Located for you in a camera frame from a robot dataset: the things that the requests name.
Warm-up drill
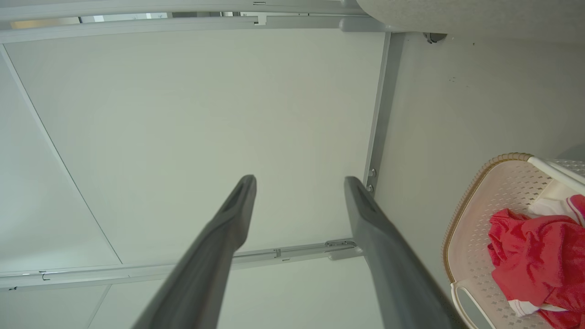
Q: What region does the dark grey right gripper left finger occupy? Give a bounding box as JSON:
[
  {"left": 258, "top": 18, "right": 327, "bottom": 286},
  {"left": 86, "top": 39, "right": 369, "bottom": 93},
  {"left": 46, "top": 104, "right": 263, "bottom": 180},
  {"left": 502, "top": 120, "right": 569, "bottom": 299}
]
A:
[{"left": 132, "top": 175, "right": 257, "bottom": 329}]

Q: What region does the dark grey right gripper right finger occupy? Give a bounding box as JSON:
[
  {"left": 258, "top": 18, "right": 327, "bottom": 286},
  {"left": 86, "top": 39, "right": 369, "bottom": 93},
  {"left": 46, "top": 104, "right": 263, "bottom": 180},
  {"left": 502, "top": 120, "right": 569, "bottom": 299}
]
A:
[{"left": 344, "top": 176, "right": 467, "bottom": 329}]

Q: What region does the red and white jersey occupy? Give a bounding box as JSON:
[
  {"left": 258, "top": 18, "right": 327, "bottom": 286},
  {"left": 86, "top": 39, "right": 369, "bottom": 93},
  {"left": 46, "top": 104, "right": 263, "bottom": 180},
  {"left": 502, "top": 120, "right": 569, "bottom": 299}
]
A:
[{"left": 487, "top": 179, "right": 585, "bottom": 329}]

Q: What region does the white perforated laundry basket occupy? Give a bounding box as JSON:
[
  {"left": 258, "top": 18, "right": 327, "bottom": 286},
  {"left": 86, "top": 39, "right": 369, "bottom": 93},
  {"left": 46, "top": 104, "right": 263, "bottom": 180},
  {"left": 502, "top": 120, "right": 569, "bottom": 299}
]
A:
[{"left": 441, "top": 153, "right": 585, "bottom": 329}]

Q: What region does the grey partition bottom rail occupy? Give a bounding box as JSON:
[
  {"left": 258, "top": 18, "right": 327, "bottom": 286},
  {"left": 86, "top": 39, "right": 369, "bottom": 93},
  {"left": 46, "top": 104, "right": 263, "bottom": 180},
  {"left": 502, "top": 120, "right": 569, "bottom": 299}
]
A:
[{"left": 362, "top": 32, "right": 406, "bottom": 195}]

